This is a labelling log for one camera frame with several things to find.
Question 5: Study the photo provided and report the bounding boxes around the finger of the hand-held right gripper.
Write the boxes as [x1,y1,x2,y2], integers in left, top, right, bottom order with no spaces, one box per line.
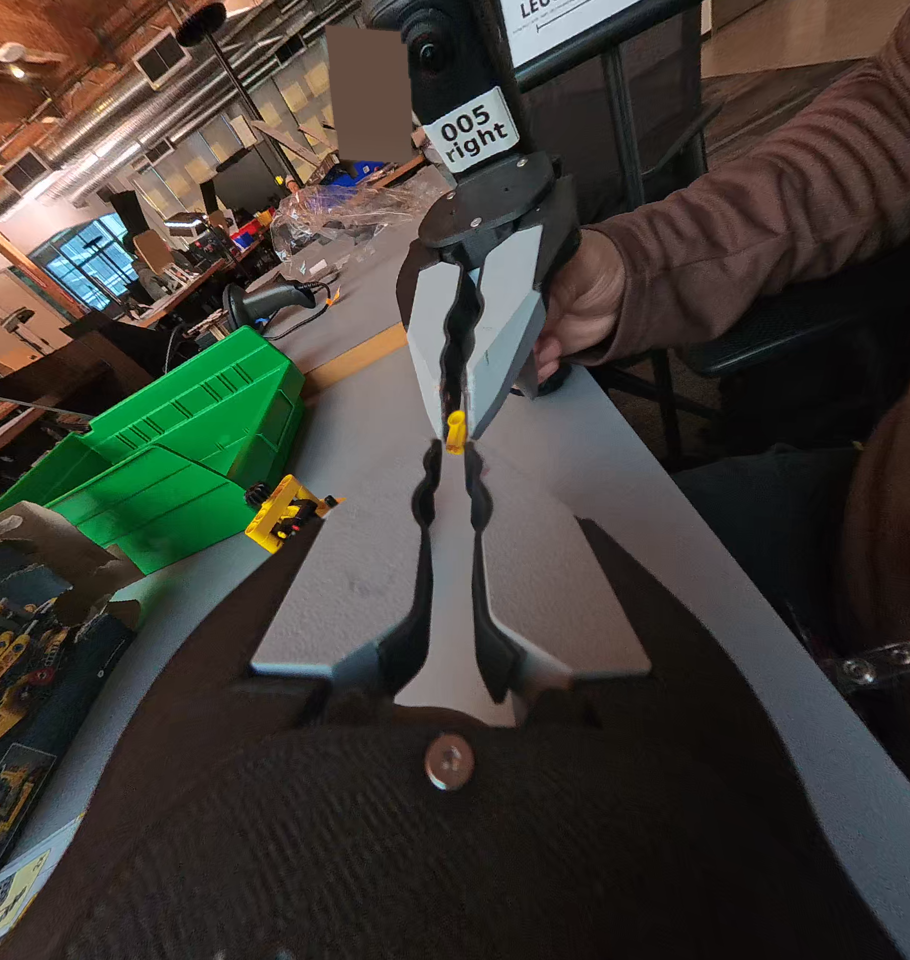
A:
[407,261,470,438]
[464,223,549,442]

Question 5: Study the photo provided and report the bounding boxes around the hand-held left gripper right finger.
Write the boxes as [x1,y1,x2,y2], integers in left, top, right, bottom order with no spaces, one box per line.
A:
[462,447,653,706]

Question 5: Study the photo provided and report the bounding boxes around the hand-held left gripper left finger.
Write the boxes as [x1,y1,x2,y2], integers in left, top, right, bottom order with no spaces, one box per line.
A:
[249,439,444,706]

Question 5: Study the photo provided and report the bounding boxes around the person's right forearm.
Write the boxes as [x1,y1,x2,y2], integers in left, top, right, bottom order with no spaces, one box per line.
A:
[597,0,910,369]

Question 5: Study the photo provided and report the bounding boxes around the yellow black lego bulldozer model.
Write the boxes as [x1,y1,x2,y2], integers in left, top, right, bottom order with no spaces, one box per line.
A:
[245,474,347,555]

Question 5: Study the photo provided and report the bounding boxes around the lego set box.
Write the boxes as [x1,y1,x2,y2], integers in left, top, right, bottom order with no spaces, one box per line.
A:
[0,501,145,875]

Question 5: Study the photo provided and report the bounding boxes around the lego instruction booklet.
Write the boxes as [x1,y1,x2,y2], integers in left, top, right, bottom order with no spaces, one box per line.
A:
[0,813,89,957]

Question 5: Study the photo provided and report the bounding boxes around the person's right hand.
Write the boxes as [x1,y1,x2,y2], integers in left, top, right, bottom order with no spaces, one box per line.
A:
[536,227,629,384]

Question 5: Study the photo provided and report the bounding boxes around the white sign on black stand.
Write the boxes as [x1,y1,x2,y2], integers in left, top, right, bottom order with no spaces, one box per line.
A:
[497,0,715,466]

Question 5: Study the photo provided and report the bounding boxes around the clear plastic bag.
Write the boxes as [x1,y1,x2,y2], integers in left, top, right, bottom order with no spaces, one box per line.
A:
[269,180,445,264]

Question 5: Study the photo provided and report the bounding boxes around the black barcode scanner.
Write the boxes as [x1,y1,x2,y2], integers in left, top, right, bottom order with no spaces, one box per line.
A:
[222,279,344,333]

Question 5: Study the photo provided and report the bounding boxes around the person's dark trousers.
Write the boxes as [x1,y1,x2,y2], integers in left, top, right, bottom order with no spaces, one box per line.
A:
[672,442,865,627]

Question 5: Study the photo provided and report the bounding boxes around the green plastic bin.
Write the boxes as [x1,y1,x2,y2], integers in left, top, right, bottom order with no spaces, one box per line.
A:
[0,433,280,575]
[87,326,306,485]

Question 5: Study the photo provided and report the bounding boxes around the black monitor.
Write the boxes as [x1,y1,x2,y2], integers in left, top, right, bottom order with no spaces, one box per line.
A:
[213,150,285,211]

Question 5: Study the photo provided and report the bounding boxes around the black pole lamp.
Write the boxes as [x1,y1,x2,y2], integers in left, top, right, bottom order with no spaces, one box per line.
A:
[176,0,306,192]

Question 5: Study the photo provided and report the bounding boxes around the arched window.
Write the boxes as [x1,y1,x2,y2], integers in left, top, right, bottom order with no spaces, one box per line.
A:
[27,213,137,309]

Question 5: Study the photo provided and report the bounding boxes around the black lanyard with metal clip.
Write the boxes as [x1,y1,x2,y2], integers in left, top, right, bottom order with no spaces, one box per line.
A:
[822,637,910,687]

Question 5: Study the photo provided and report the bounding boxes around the silver ventilation duct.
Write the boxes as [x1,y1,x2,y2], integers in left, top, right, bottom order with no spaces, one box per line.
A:
[42,45,336,177]

